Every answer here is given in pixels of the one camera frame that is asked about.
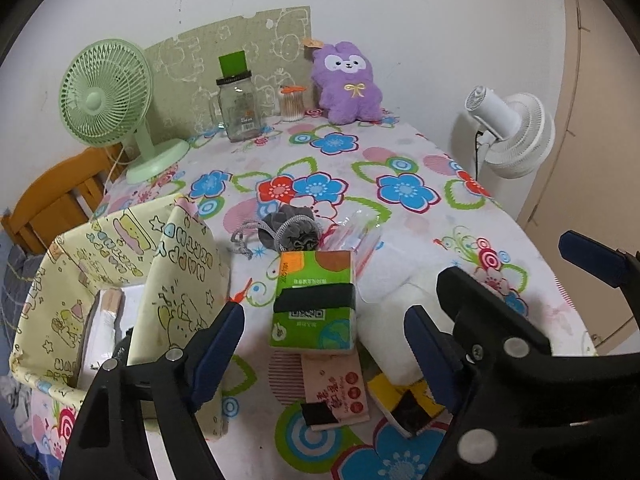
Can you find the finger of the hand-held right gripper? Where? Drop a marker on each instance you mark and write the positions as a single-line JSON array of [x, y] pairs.
[[480, 310], [592, 257]]

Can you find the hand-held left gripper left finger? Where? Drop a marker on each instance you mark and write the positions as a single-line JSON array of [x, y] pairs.
[[216, 347]]

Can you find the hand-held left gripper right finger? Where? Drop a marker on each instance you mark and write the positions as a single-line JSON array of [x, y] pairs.
[[425, 350]]

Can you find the white tissue packet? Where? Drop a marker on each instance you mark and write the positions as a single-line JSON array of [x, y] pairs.
[[390, 310]]

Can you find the yellow tissue pack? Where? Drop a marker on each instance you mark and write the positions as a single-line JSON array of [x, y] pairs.
[[387, 392]]

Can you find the yellow cartoon gift bag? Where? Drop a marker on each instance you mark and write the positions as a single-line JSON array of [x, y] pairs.
[[185, 260]]

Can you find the pink tissue pack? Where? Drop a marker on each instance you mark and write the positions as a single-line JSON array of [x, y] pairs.
[[337, 382]]

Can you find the green tissue pack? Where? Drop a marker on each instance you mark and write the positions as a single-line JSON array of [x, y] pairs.
[[312, 330]]

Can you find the clear red-striped plastic bag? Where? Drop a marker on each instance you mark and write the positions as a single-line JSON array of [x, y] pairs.
[[352, 235]]

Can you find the white box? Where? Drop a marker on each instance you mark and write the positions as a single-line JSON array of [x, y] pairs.
[[127, 310]]

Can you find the wooden block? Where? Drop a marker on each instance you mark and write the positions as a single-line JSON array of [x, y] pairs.
[[110, 304]]

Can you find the white desk fan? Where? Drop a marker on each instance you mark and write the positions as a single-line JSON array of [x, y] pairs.
[[520, 132]]

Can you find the floral tablecloth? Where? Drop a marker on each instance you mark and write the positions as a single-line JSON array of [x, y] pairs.
[[400, 160]]

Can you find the blue plaid cloth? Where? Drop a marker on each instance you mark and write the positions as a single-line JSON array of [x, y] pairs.
[[15, 285]]

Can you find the wooden chair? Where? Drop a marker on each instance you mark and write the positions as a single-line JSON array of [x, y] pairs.
[[50, 200]]

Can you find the glass jar with black lid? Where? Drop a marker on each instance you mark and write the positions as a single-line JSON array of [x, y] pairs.
[[242, 110]]

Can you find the cotton swab container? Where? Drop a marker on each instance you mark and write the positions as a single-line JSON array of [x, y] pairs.
[[292, 105]]

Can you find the purple plush toy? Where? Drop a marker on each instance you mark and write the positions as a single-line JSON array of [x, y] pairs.
[[347, 92]]

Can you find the green desk fan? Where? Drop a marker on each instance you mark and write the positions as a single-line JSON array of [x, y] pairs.
[[102, 92]]

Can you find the green card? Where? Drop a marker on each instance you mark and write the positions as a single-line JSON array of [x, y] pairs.
[[232, 64]]

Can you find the green patterned board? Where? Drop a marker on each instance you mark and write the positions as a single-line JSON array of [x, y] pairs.
[[190, 60]]

